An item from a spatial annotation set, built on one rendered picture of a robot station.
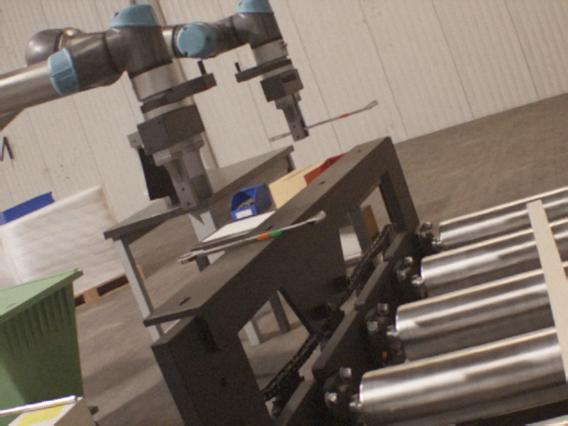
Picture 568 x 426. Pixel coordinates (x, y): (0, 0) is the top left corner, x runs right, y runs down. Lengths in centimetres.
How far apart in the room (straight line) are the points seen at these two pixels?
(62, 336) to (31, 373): 29
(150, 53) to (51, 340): 285
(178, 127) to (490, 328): 66
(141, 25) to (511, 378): 77
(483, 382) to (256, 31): 93
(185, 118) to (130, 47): 15
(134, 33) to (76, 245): 697
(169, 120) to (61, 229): 694
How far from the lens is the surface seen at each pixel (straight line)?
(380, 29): 1169
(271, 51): 179
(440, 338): 153
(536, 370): 122
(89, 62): 130
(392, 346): 160
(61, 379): 408
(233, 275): 112
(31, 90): 146
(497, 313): 151
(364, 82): 1181
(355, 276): 181
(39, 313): 392
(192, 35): 169
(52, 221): 817
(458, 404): 125
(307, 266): 138
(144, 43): 128
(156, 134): 126
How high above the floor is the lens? 139
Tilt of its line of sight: 10 degrees down
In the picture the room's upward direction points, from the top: 20 degrees counter-clockwise
